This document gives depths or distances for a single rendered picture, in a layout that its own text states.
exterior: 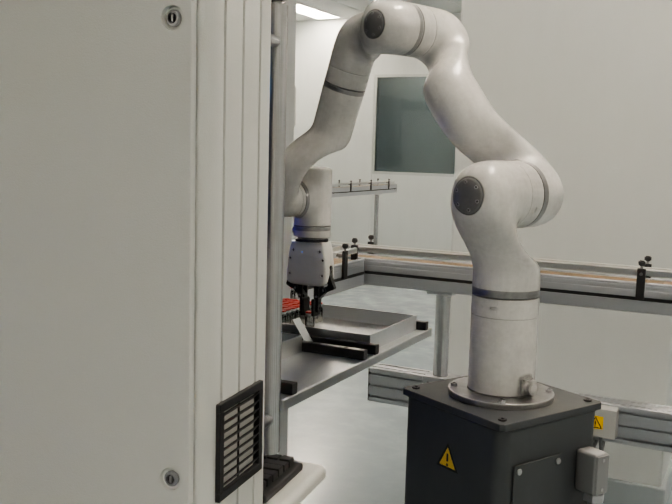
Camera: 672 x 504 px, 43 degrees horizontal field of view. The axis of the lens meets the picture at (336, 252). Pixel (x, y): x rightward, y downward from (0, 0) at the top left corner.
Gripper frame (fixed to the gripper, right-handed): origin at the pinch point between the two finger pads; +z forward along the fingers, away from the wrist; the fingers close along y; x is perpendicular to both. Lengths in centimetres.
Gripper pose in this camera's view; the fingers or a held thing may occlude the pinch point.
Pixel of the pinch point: (310, 306)
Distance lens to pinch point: 193.2
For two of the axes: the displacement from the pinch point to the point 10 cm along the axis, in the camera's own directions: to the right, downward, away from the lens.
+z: -0.3, 9.9, 1.2
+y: 8.9, 0.8, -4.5
